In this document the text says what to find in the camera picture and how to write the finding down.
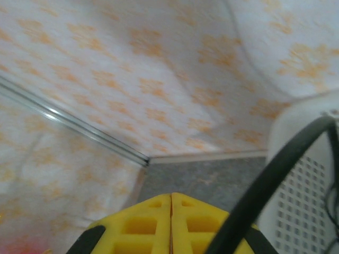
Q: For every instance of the white plastic basket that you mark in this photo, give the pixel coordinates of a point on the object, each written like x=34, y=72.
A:
x=299, y=198

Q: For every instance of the aluminium frame post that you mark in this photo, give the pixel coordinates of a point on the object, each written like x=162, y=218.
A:
x=79, y=123

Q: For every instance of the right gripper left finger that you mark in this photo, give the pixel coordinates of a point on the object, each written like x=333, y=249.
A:
x=137, y=230

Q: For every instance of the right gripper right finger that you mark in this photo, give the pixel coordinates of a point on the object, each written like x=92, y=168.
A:
x=193, y=227

